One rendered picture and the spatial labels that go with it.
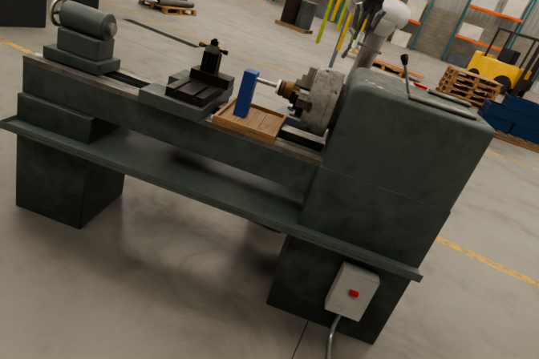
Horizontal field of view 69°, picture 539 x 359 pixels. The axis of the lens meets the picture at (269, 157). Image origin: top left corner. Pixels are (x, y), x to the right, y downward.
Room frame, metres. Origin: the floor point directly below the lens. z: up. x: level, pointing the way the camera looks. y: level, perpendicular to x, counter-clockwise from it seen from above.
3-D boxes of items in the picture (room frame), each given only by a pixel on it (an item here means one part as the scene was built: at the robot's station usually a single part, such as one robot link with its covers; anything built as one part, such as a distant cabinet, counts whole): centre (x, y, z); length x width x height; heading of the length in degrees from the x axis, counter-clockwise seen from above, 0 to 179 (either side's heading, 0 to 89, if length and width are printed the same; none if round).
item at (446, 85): (10.56, -4.34, 0.36); 1.26 x 0.86 x 0.73; 86
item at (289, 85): (1.81, 0.01, 1.08); 0.09 x 0.09 x 0.09; 86
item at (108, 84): (1.82, 0.21, 0.77); 2.10 x 0.34 x 0.18; 86
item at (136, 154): (1.82, 0.21, 0.53); 2.10 x 0.60 x 0.02; 86
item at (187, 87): (1.85, 0.43, 0.95); 0.43 x 0.18 x 0.04; 176
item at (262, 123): (1.82, 0.14, 0.88); 0.36 x 0.30 x 0.04; 176
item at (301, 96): (1.71, -0.06, 1.08); 0.12 x 0.11 x 0.05; 176
